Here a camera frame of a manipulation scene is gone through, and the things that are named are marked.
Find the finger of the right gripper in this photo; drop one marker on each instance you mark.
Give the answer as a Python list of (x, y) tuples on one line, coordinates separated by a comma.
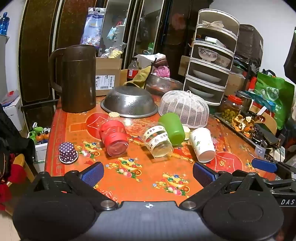
[(264, 165)]

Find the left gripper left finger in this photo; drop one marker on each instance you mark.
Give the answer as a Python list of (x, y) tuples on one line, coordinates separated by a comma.
[(83, 183)]

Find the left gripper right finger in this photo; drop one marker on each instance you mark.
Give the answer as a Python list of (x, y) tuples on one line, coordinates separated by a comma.
[(213, 183)]

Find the white paper cup green print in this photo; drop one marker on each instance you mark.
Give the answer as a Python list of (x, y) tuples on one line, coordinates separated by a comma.
[(201, 141)]

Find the green plastic cup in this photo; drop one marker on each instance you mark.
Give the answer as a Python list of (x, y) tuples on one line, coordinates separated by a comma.
[(174, 128)]

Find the purple polka dot cupcake liner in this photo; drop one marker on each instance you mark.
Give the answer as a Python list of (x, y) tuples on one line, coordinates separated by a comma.
[(67, 153)]

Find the dark metal tray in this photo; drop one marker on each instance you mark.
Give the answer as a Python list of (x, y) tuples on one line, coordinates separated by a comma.
[(259, 137)]

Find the clear glass printed band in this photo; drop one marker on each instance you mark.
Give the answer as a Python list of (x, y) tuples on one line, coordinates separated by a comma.
[(155, 138)]

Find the green shopping bag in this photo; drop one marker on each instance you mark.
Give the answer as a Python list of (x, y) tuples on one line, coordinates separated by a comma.
[(278, 91)]

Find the pickle jar red lid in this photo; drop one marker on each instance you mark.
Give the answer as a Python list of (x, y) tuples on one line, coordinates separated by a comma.
[(230, 108)]

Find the steel colander bowl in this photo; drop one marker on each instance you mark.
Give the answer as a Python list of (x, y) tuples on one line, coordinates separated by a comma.
[(129, 102)]

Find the white storage box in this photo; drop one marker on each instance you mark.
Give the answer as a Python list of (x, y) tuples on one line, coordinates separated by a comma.
[(15, 113)]

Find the brown plastic pitcher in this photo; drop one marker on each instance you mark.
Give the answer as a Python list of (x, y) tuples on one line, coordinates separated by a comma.
[(78, 69)]

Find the copper metal basin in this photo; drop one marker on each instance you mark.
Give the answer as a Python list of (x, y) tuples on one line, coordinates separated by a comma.
[(159, 85)]

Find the cardboard box with label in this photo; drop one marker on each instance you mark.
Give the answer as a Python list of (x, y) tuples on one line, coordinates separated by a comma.
[(107, 75)]

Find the black bag on rack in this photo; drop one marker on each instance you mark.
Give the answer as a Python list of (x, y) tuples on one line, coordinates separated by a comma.
[(249, 47)]

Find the white patterned bowl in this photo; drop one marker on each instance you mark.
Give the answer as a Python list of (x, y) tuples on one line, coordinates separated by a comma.
[(207, 55)]

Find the white tiered dish rack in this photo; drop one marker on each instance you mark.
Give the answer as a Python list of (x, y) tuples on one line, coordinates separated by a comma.
[(217, 31)]

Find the blue printed plastic bag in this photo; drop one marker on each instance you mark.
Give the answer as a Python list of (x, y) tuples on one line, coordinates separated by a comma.
[(93, 27)]

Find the dark wooden cabinet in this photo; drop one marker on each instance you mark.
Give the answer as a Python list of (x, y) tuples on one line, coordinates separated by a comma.
[(49, 25)]

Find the blue water bottle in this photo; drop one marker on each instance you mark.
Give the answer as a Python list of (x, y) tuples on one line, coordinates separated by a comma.
[(4, 23)]

